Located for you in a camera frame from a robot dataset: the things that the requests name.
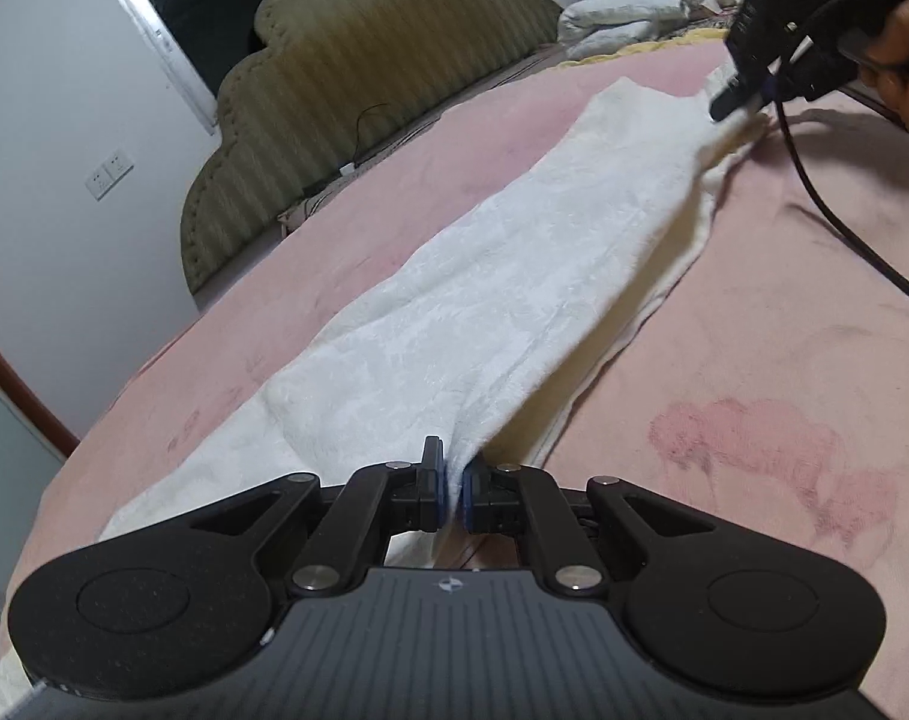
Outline thick black gripper cable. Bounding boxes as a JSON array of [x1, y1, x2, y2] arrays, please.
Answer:
[[767, 67, 909, 310]]

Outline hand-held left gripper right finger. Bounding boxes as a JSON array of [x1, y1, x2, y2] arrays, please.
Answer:
[[460, 451, 721, 599]]

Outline olive green padded headboard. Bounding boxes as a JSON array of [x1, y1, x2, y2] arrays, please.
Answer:
[[180, 0, 564, 295]]

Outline white framed window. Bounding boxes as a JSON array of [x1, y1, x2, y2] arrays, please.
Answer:
[[94, 0, 294, 134]]

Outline brown wooden door frame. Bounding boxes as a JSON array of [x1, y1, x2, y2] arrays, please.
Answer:
[[0, 319, 82, 460]]

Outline white towel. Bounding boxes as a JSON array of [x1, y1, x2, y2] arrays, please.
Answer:
[[98, 64, 770, 541]]

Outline pink bed blanket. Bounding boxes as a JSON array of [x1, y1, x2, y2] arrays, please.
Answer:
[[0, 30, 909, 720]]

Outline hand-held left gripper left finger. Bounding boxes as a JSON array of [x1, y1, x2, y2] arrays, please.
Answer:
[[188, 436, 449, 599]]

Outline yellow cloth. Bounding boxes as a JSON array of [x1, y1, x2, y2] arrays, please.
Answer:
[[565, 27, 734, 65]]

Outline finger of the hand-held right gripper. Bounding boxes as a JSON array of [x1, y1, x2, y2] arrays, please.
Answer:
[[709, 73, 772, 122]]

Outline thin black charger cable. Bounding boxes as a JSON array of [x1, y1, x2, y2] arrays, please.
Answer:
[[347, 103, 397, 166]]

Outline white crumpled quilt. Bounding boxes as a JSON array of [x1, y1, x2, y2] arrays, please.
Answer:
[[557, 0, 742, 46]]

